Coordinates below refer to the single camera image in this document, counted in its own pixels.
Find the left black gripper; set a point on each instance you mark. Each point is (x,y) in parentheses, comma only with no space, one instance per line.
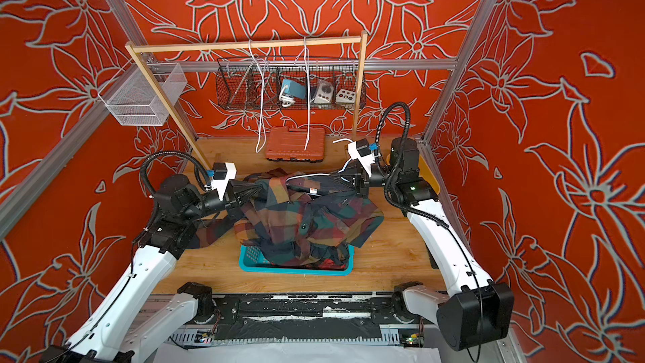
(235,200)

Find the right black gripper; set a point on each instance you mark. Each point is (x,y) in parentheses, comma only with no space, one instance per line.
(360,181)

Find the dark plaid shirt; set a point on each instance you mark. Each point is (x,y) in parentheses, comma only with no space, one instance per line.
(299,221)

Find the white wire hanger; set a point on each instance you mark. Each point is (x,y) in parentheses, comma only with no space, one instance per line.
(261,66)

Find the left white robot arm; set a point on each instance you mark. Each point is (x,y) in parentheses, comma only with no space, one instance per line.
(108,335)

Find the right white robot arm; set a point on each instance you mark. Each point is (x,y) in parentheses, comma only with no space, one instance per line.
(474,310)

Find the red tool case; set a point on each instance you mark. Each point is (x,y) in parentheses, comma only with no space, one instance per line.
(287,144)

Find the teal plastic basket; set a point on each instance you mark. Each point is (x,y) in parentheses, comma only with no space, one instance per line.
(252,260)

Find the yellow plastic tray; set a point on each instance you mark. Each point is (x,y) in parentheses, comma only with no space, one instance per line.
(427,174)

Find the white button box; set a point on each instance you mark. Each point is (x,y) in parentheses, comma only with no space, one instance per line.
(346,98)

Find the wooden clothes rack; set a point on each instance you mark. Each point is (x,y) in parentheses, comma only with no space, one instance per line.
(136,53)

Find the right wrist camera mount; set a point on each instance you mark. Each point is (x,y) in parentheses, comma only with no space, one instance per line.
(364,152)

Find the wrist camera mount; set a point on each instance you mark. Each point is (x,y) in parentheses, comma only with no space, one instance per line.
(219,176)
(364,152)

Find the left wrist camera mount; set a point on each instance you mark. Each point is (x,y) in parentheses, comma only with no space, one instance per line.
(219,176)

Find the white switch box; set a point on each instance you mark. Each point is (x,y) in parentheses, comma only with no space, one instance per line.
(324,93)

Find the teal box with cable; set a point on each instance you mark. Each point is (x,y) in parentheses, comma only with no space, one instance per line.
(290,92)

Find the black wire basket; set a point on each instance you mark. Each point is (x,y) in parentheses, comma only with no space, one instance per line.
(238,82)

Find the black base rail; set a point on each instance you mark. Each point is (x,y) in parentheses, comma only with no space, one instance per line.
(310,316)

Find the white wire basket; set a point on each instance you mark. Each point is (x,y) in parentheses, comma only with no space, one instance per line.
(133,102)

